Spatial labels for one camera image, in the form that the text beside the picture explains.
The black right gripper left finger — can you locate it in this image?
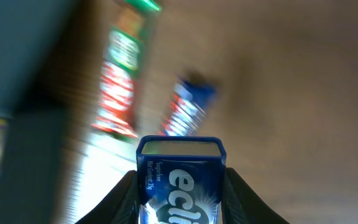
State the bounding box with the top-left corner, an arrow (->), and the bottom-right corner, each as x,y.
76,170 -> 139,224

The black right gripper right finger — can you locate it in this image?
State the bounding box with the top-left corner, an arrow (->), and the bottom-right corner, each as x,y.
221,167 -> 289,224

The blue Eclipse mint pack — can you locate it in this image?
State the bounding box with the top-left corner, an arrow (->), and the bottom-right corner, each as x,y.
136,136 -> 226,224

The KitKat chocolate bar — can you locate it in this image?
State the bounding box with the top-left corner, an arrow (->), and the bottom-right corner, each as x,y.
92,4 -> 160,139

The purple Dairy Milk bar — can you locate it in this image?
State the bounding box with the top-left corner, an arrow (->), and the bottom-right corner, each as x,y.
158,79 -> 217,136

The black box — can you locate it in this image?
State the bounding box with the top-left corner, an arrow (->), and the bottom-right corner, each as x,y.
0,0 -> 77,223

